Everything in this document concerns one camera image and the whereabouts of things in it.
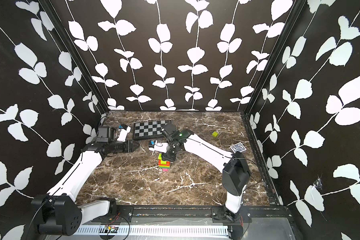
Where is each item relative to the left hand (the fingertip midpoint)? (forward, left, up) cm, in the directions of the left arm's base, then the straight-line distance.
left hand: (136, 142), depth 82 cm
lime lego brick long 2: (-10, -15, -11) cm, 21 cm away
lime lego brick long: (-9, -14, -2) cm, 17 cm away
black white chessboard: (+21, -2, -15) cm, 26 cm away
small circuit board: (-38, +10, -16) cm, 43 cm away
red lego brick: (-10, -18, -7) cm, 21 cm away
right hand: (-7, -15, -1) cm, 17 cm away
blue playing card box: (+3, -64, -15) cm, 66 cm away
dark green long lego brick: (-10, -16, -12) cm, 22 cm away
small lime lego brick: (+15, -50, -15) cm, 54 cm away
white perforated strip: (-40, -22, -17) cm, 49 cm away
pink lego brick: (-10, -15, -16) cm, 24 cm away
